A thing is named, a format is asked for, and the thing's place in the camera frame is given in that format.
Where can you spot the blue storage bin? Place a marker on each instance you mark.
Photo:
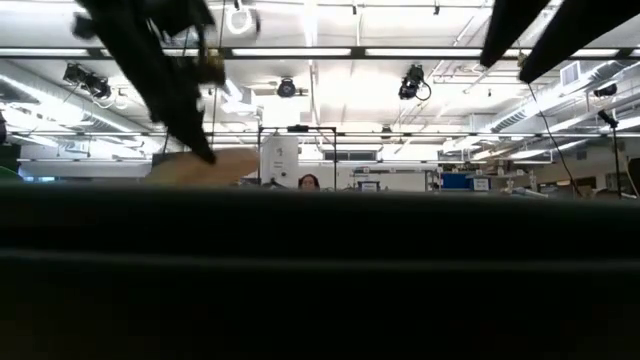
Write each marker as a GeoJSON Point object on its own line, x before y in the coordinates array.
{"type": "Point", "coordinates": [455, 181]}

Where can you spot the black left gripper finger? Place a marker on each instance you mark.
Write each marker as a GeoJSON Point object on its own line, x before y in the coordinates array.
{"type": "Point", "coordinates": [172, 110]}

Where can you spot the person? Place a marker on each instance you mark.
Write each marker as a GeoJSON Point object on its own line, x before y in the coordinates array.
{"type": "Point", "coordinates": [309, 182]}

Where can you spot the silver ventilation duct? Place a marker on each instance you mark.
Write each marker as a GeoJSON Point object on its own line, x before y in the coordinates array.
{"type": "Point", "coordinates": [560, 95]}
{"type": "Point", "coordinates": [60, 102]}

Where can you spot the grey translucent plastic plate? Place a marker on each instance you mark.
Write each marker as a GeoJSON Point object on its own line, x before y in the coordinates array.
{"type": "Point", "coordinates": [225, 170]}

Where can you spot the white cabinet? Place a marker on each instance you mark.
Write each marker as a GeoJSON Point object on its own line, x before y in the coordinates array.
{"type": "Point", "coordinates": [279, 160]}

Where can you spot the large light green plate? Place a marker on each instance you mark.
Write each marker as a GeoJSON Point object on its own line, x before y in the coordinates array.
{"type": "Point", "coordinates": [7, 176]}

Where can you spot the black rectangular stand frame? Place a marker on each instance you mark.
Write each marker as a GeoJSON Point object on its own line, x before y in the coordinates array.
{"type": "Point", "coordinates": [300, 129]}

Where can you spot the black ceiling-mounted camera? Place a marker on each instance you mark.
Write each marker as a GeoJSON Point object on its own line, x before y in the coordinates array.
{"type": "Point", "coordinates": [92, 82]}
{"type": "Point", "coordinates": [411, 82]}
{"type": "Point", "coordinates": [286, 88]}

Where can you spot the black camera stand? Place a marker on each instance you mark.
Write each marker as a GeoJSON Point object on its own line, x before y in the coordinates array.
{"type": "Point", "coordinates": [614, 145]}

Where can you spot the white round ceiling fixture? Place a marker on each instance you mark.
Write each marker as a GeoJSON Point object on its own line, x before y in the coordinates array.
{"type": "Point", "coordinates": [240, 20]}

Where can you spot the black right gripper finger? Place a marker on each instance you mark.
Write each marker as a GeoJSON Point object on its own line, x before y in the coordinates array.
{"type": "Point", "coordinates": [510, 25]}
{"type": "Point", "coordinates": [590, 30]}

